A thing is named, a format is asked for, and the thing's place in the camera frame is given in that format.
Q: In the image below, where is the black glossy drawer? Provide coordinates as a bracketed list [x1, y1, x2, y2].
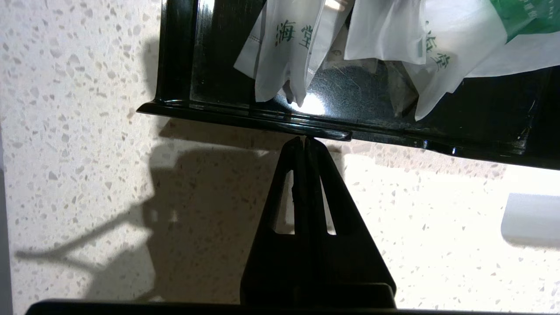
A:
[136, 0, 560, 170]

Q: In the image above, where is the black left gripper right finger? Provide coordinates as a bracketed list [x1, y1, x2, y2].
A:
[305, 138, 396, 307]

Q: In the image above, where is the white ceramic sink basin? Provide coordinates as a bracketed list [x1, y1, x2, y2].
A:
[501, 192, 560, 248]

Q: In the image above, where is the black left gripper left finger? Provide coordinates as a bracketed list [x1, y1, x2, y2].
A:
[241, 137, 313, 307]

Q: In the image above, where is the white vanity kit packet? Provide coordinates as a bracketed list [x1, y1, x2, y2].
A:
[344, 0, 560, 122]

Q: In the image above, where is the narrow toothbrush packet green label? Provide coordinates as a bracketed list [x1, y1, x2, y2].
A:
[234, 0, 326, 108]

